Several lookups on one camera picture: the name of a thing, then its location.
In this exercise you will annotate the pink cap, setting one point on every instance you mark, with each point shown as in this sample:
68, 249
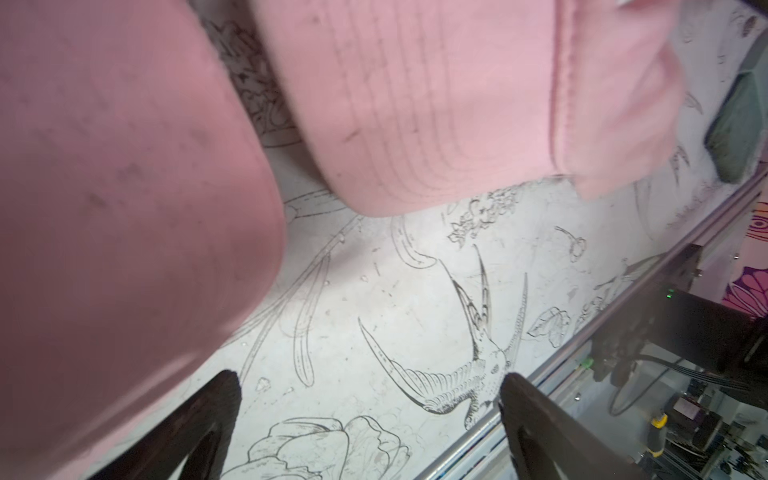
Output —
140, 220
406, 105

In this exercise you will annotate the green dustpan brush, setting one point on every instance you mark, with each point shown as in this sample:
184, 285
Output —
734, 135

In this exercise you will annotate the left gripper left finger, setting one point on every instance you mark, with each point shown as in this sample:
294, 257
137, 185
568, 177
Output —
194, 438

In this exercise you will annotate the aluminium front rail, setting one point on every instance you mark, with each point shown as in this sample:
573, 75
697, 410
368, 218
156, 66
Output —
668, 424

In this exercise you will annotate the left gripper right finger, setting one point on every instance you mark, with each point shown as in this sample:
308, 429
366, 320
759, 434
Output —
546, 443

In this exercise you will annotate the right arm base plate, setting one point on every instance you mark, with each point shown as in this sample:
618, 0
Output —
664, 323

